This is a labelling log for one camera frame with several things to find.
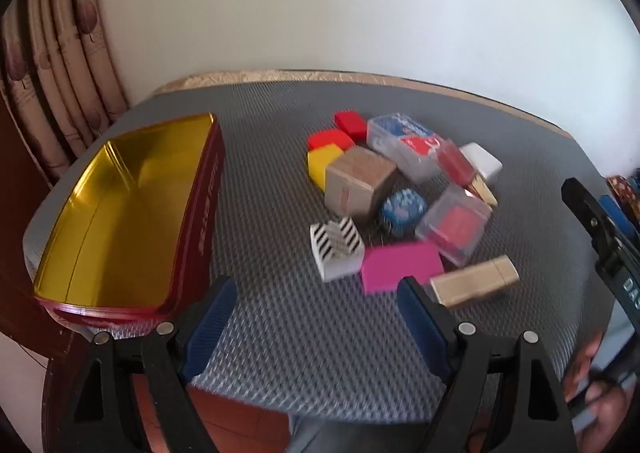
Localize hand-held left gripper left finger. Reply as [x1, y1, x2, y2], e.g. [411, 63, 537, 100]
[62, 275, 238, 453]

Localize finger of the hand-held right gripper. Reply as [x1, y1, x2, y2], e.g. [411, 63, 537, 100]
[600, 196, 640, 254]
[561, 177, 626, 279]

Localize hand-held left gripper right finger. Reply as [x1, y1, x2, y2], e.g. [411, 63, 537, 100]
[397, 275, 581, 453]

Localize magenta box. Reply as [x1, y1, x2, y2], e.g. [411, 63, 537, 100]
[361, 240, 446, 295]

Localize clear box red contents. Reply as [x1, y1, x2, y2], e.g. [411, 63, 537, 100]
[415, 183, 493, 268]

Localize small gold bar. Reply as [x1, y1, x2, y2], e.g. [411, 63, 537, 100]
[465, 173, 499, 208]

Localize white charger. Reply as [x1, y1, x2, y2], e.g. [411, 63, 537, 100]
[459, 142, 503, 184]

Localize blue round tin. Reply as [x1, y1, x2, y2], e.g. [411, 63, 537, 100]
[379, 188, 428, 237]

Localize black white striped box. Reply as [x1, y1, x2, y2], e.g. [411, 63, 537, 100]
[310, 217, 365, 282]

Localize red translucent plastic case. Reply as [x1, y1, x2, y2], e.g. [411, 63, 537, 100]
[437, 140, 476, 185]

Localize red tin box gold inside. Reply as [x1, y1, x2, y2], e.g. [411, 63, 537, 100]
[32, 113, 224, 331]

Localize cardboard cube box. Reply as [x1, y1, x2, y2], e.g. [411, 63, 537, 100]
[324, 146, 398, 224]

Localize clear floss pick box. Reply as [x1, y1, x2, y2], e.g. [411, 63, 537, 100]
[366, 113, 448, 184]

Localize yellow striped block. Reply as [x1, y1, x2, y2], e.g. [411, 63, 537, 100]
[307, 143, 345, 193]

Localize red block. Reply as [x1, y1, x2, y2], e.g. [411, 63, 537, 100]
[334, 110, 368, 141]
[307, 128, 356, 151]

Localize person's right hand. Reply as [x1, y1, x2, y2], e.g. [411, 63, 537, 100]
[565, 330, 633, 441]

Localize dark patterned box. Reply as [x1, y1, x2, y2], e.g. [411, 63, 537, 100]
[606, 174, 640, 221]

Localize grey mesh mat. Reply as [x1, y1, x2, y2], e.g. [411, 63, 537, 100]
[22, 78, 618, 426]

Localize person's grey clothing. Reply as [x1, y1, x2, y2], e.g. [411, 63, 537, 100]
[290, 413, 366, 453]

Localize brown wooden door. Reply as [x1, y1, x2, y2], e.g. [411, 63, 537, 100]
[0, 93, 66, 334]

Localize beige leaf print curtain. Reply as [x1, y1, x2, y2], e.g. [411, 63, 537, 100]
[0, 0, 131, 189]

